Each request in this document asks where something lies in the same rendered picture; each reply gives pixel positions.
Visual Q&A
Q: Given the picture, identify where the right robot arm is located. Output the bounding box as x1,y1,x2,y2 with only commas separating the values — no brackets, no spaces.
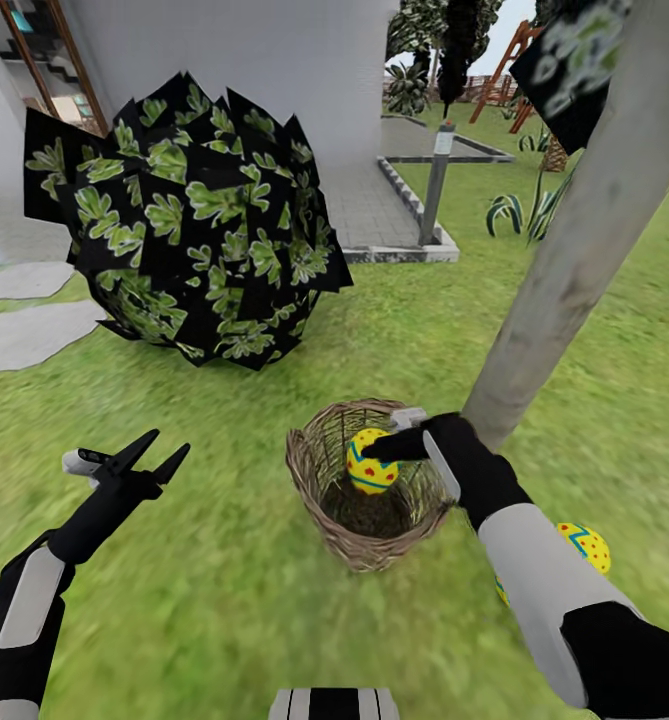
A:
361,407,669,720

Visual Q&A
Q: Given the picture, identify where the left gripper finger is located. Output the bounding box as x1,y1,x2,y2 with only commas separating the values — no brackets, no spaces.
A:
128,443,191,485
103,429,159,488

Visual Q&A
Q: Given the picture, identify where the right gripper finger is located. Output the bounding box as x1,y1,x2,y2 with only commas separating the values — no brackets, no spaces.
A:
361,443,378,459

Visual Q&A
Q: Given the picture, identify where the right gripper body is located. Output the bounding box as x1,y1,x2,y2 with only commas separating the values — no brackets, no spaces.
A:
373,429,416,463

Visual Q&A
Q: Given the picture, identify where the wicker basket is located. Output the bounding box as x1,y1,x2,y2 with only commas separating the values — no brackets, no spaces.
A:
285,397,456,574

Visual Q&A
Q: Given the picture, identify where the easter egg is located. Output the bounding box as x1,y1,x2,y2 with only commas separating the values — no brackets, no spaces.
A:
345,425,405,499
555,523,611,575

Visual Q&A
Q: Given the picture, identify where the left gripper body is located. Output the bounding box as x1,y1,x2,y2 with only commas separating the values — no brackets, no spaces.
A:
73,465,163,539

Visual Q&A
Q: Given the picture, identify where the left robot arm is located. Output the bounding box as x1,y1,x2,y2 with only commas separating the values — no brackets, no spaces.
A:
0,429,191,720

